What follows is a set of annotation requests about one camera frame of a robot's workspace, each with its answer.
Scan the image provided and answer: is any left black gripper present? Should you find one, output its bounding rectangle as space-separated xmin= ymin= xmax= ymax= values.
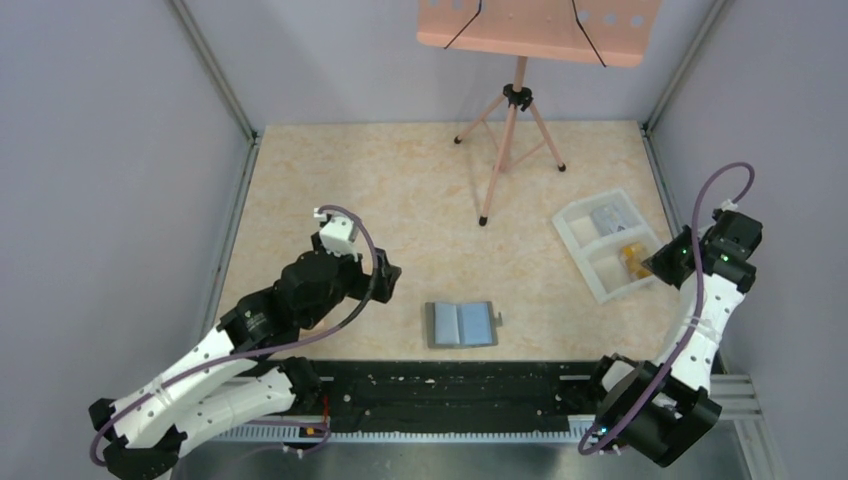
xmin=301 ymin=231 xmax=400 ymax=330

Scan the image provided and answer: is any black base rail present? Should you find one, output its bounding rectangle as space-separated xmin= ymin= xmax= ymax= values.
xmin=161 ymin=357 xmax=624 ymax=455

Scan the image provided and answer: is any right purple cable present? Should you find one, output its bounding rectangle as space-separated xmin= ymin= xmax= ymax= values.
xmin=577 ymin=162 xmax=757 ymax=457

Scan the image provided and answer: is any white divided plastic tray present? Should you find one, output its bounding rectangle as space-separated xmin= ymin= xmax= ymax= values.
xmin=551 ymin=188 xmax=662 ymax=305

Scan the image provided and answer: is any grey card holder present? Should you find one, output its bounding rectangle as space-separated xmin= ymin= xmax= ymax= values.
xmin=424 ymin=301 xmax=502 ymax=350

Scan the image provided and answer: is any purple cable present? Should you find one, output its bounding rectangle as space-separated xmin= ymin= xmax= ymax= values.
xmin=89 ymin=204 xmax=382 ymax=468
xmin=577 ymin=162 xmax=757 ymax=457

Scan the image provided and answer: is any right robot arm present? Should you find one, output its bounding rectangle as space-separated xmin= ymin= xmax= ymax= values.
xmin=580 ymin=207 xmax=762 ymax=467

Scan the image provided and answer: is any pink music stand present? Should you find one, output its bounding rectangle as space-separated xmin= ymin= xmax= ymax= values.
xmin=416 ymin=0 xmax=662 ymax=227

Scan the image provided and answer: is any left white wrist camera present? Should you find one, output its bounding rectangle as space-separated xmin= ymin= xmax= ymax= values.
xmin=313 ymin=208 xmax=360 ymax=258

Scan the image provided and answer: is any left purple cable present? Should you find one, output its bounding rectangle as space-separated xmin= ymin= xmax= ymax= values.
xmin=89 ymin=204 xmax=382 ymax=468

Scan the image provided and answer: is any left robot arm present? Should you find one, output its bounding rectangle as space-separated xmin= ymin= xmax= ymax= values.
xmin=89 ymin=249 xmax=402 ymax=479

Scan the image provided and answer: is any silver card in tray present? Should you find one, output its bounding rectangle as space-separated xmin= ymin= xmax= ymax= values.
xmin=589 ymin=203 xmax=632 ymax=237

